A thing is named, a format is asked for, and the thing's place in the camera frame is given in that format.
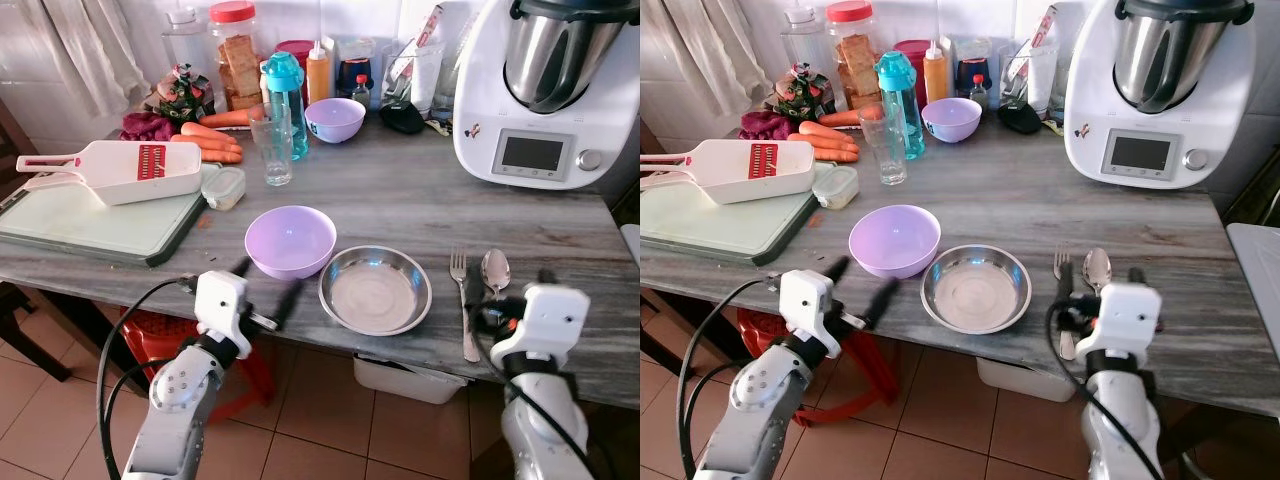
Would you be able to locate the dark purple beetroot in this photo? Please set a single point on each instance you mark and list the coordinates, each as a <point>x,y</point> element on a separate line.
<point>765,127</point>
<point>147,128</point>

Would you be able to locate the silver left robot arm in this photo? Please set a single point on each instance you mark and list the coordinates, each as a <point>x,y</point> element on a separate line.
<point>760,395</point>
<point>178,395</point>

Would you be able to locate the floral patterned bag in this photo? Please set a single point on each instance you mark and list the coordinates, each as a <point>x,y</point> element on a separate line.
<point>182,95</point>
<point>800,95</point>

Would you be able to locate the red plastic stool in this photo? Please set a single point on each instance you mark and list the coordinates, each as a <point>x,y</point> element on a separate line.
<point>760,325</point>
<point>150,335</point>

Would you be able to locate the silver fork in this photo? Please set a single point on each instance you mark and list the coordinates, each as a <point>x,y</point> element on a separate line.
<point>460,275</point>
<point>1062,262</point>

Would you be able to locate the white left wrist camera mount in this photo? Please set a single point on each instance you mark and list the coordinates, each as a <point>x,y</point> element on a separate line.
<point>220,300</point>
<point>805,300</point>

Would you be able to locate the clear plastic bag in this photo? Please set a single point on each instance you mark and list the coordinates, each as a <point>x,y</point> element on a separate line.
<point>415,75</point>
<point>1030,75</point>

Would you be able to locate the white plastic bin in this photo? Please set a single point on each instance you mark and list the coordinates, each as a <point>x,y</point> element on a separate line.
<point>405,378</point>
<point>1020,382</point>

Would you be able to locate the silver spoon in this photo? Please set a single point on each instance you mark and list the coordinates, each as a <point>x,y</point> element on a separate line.
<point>496,268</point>
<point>1097,265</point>

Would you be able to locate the red plastic container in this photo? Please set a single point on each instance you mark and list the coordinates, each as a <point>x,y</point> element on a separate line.
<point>912,48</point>
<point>295,48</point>

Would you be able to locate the orange sauce bottle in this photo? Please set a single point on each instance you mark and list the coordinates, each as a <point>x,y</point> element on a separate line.
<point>318,75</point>
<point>935,75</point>

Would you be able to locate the white curtain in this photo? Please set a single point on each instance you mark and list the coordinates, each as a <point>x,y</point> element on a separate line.
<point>705,45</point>
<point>85,45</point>

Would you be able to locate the teal water bottle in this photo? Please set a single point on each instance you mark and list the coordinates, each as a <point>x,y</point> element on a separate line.
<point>288,85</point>
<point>902,85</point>

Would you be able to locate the stainless steel plate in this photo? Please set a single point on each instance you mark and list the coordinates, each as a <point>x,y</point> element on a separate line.
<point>976,290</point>
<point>375,292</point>

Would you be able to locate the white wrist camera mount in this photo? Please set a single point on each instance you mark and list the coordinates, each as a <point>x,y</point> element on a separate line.
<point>805,300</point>
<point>545,320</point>
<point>1125,320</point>
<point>220,300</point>

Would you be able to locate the red lidded biscuit jar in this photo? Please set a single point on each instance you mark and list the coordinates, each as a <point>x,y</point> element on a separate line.
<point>855,55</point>
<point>238,55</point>

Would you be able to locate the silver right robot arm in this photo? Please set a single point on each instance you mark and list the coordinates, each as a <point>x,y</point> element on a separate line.
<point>540,420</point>
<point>1120,425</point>

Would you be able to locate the white kitchen food processor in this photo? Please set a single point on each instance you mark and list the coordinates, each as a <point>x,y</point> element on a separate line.
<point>1155,90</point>
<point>545,90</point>

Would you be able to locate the black pouch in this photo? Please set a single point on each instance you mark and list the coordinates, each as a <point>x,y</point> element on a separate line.
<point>402,118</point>
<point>1019,118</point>

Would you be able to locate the white cardboard box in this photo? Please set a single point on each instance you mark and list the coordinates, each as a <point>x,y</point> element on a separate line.
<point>1062,35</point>
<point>450,40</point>

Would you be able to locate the small clear bottle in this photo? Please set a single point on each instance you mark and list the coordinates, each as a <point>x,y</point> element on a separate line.
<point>362,92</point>
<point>979,92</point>

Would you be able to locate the slim orange carrot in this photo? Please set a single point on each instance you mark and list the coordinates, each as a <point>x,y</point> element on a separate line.
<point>225,118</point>
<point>842,117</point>

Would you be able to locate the short orange carrot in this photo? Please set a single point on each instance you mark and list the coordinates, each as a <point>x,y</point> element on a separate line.
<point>222,156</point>
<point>838,155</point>

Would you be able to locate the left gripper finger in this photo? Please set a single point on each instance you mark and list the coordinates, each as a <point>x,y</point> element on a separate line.
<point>882,302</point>
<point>289,302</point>
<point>241,267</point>
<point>837,269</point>

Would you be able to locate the large purple plastic bowl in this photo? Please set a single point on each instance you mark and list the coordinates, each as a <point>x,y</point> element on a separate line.
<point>894,238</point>
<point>290,238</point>

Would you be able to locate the thick orange carrot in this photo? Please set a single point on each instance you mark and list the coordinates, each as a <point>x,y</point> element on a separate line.
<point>828,135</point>
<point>210,136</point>

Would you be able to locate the pale green cutting board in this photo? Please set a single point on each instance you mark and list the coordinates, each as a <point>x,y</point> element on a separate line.
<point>720,225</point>
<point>90,225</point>

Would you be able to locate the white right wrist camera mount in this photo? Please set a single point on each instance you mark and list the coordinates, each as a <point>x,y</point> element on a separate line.
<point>545,320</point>
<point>1125,320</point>

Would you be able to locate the white mandoline slicer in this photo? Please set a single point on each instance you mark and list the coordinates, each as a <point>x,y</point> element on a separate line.
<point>725,172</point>
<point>110,172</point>

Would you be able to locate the clear drinking glass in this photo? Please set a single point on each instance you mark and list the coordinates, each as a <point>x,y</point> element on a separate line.
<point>886,155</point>
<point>274,155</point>

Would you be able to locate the small purple plastic bowl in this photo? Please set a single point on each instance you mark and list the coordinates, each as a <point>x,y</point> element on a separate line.
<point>335,120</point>
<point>951,120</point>

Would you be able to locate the clear plastic jar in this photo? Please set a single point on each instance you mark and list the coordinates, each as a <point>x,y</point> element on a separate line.
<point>185,40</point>
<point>803,40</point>

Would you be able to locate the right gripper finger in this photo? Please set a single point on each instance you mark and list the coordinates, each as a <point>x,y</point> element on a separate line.
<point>1065,284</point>
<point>546,277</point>
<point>474,285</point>
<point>1136,276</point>

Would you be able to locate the small lidded plastic container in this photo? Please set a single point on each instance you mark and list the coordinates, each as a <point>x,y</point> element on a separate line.
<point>836,187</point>
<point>224,188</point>

